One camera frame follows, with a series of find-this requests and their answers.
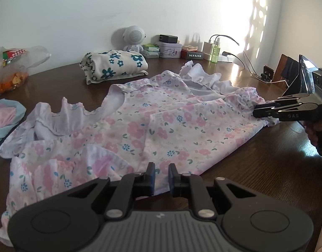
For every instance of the folded cream teal-flowered garment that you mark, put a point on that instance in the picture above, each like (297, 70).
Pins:
(113, 64)

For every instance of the green and white packs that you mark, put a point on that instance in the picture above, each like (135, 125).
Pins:
(151, 51)

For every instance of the pink and blue garment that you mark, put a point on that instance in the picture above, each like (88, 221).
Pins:
(6, 118)

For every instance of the red box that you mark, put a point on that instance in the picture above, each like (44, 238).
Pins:
(192, 53)

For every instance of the clear plastic snack bag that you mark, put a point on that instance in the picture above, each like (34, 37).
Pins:
(13, 68)

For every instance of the wooden chair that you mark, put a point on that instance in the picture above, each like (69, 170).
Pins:
(280, 68)

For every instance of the printed tin box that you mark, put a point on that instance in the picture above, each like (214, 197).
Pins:
(170, 51)

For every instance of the person's right hand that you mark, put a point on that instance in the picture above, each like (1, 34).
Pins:
(312, 134)

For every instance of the green bottle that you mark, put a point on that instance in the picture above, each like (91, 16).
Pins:
(214, 53)

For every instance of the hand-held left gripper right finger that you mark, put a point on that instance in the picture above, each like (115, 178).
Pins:
(172, 181)

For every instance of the white charger plug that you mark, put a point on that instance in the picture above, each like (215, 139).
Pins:
(207, 51)

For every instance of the pink floral dress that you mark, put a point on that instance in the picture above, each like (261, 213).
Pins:
(150, 126)

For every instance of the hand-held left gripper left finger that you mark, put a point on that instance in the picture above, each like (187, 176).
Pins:
(151, 179)

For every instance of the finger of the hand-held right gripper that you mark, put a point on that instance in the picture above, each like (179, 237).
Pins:
(281, 114)
(289, 100)

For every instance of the white round robot speaker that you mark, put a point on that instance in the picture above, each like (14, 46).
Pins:
(134, 36)

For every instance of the black charger adapter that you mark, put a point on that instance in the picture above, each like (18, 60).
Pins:
(168, 38)

